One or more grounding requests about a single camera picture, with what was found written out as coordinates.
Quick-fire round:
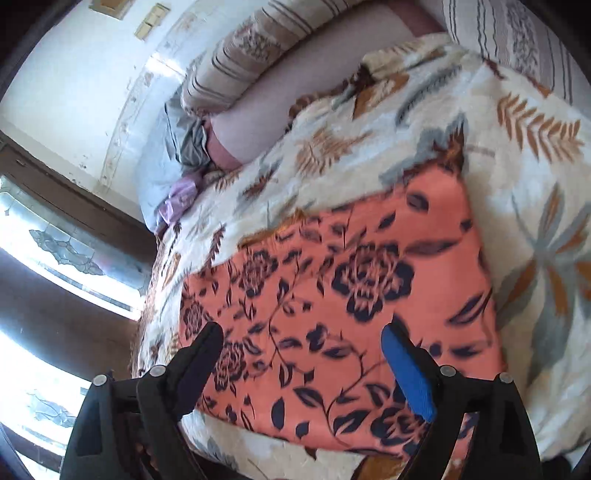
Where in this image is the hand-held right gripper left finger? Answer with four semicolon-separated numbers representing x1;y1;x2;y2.
60;322;225;480

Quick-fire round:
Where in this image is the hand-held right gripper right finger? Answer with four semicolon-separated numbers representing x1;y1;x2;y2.
380;316;553;480

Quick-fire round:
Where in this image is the orange floral blouse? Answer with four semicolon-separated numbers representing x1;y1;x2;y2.
178;161;509;462

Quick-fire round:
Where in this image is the purple floral cloth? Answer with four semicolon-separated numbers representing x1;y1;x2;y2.
156;177;205;228

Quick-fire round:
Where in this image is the stained glass window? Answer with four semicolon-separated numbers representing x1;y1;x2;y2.
0;175;153;320
0;332;94;459

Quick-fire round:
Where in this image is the grey-blue pillow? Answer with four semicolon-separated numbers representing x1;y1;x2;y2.
136;88;214;232

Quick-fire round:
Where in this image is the leaf-print quilt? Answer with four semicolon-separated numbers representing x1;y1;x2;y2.
131;32;591;480

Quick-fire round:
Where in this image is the pink bolster cushion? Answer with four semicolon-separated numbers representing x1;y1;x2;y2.
205;0;447;169

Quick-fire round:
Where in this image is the striped floral pillow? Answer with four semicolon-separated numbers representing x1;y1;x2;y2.
441;0;588;103
180;0;370;117

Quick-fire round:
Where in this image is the brown wooden window frame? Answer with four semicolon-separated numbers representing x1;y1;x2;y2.
0;131;158;386

